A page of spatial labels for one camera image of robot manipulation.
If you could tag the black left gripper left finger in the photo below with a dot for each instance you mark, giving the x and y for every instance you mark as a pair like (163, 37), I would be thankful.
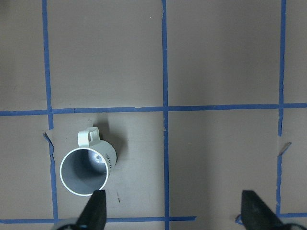
(93, 216)

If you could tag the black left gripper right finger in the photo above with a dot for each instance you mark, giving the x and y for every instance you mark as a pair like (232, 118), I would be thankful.
(255, 214)

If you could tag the white plastic mug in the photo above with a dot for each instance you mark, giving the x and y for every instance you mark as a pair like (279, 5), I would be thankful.
(87, 168)

